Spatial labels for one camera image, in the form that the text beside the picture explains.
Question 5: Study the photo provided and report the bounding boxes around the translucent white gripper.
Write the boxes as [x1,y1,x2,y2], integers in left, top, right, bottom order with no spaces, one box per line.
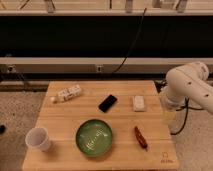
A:
[159,92,176,125]

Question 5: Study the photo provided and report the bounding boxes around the red chili pepper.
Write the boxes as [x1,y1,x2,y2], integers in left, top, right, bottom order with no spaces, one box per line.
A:
[134,126,148,149]

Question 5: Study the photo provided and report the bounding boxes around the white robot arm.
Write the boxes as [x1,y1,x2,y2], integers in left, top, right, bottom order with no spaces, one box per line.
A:
[159,61,213,124]

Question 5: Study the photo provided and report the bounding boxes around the white rectangular soap bar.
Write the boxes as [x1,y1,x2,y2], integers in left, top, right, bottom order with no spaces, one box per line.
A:
[133,96,146,112]

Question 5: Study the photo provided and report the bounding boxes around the black smartphone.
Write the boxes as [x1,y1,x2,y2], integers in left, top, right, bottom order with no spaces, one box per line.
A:
[98,95,117,113]

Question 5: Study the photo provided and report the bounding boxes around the white paper cup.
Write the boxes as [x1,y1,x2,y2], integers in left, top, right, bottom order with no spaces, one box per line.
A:
[25,127,51,151]

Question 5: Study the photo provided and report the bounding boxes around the black hanging cable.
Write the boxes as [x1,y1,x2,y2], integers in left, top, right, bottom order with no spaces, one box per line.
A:
[111,7,148,74]

